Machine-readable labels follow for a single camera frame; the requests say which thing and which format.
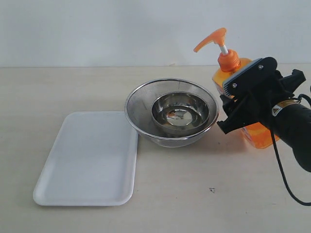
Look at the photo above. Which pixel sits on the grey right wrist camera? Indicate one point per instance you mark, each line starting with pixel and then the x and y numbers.
pixel 249 76

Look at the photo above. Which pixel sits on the orange dish soap pump bottle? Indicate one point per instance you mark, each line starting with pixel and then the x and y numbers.
pixel 229 61

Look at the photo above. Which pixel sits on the small stainless steel bowl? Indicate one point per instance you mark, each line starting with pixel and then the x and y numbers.
pixel 180 113

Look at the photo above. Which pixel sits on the white rectangular plastic tray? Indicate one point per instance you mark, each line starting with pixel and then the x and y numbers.
pixel 91 163

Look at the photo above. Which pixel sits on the steel mesh colander bowl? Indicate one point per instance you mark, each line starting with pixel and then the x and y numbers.
pixel 138 110

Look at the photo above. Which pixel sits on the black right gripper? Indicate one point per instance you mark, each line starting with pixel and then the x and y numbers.
pixel 257 104

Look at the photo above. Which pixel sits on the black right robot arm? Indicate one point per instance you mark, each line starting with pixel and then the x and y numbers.
pixel 298 138

